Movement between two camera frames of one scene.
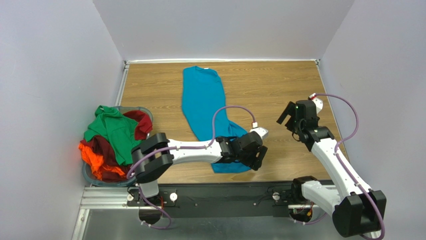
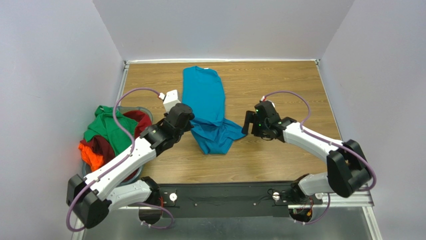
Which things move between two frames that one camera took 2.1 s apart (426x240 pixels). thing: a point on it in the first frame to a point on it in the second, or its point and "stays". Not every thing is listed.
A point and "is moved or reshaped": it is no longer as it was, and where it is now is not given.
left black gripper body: x=256 y=154 to x=185 y=123
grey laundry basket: x=88 y=175 stays
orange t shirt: x=95 y=161 stays
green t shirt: x=119 y=129 stays
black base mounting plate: x=217 y=200 stays
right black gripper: x=292 y=117 to x=249 y=122
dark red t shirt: x=144 y=126 stays
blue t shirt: x=202 y=96 is moved or reshaped
